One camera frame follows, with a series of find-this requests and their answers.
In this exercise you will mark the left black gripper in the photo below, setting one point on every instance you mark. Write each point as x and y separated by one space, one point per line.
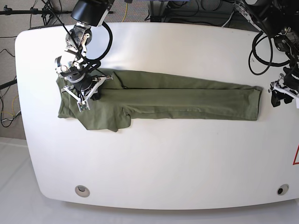
291 80

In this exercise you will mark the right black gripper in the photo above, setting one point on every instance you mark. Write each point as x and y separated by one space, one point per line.
85 83

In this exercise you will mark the olive green T-shirt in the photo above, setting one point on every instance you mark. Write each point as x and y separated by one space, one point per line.
132 95

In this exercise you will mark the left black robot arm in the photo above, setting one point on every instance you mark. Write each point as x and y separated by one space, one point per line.
277 21

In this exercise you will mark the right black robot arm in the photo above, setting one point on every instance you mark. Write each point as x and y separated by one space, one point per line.
73 65

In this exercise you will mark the right table grommet hole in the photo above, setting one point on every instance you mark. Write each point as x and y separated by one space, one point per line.
283 189

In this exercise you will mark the table grommet hole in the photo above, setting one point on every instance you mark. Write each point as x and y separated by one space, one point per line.
283 189
82 191

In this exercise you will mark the left table grommet hole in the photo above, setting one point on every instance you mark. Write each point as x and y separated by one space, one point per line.
82 191

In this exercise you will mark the black tripod stand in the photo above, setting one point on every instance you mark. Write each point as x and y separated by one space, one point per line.
48 13

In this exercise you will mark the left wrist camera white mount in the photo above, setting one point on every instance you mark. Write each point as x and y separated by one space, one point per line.
283 89

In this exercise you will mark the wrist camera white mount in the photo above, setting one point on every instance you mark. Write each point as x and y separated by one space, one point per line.
283 89
84 97

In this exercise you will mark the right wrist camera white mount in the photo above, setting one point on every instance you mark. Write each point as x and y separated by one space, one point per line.
84 97

